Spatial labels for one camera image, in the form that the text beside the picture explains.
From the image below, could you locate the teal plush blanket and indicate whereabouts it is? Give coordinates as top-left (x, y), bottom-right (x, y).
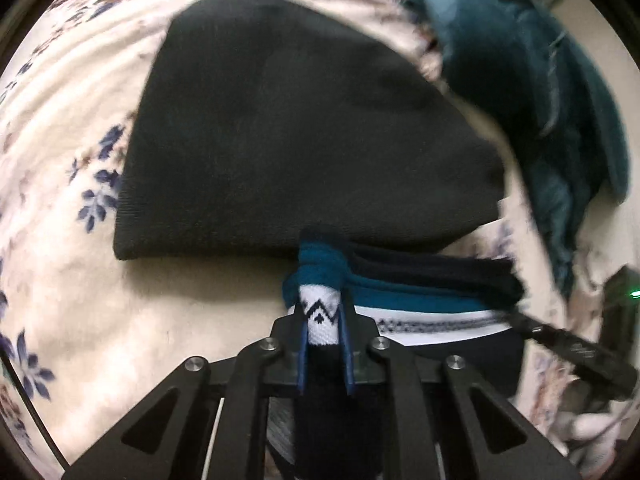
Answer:
top-left (404, 0), bottom-right (632, 303)

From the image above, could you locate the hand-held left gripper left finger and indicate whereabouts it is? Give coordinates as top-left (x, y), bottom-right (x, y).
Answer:
top-left (62, 307), bottom-right (308, 480)

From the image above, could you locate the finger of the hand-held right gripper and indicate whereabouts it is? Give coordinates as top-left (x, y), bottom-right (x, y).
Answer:
top-left (509, 309), bottom-right (632, 402)

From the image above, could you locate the black cable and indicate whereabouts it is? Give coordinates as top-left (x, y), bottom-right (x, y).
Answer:
top-left (0, 347), bottom-right (68, 467)

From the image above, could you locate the striped knit sweater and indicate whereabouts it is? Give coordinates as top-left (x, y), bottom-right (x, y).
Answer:
top-left (265, 229), bottom-right (527, 480)

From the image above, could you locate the black folded garment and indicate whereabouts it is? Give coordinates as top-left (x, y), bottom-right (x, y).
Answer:
top-left (113, 0), bottom-right (507, 262)

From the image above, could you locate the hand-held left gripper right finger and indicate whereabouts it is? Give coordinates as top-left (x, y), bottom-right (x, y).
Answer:
top-left (338, 304), bottom-right (583, 480)

